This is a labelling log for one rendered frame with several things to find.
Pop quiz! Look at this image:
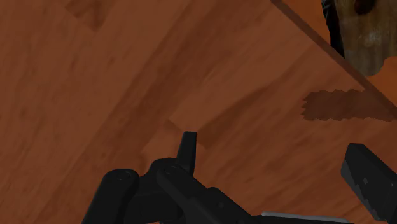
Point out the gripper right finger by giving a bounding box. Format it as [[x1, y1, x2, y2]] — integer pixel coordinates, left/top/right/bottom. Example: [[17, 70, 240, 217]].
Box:
[[340, 143, 397, 224]]

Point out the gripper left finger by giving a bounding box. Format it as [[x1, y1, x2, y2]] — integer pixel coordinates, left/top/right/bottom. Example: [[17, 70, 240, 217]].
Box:
[[81, 131, 253, 224]]

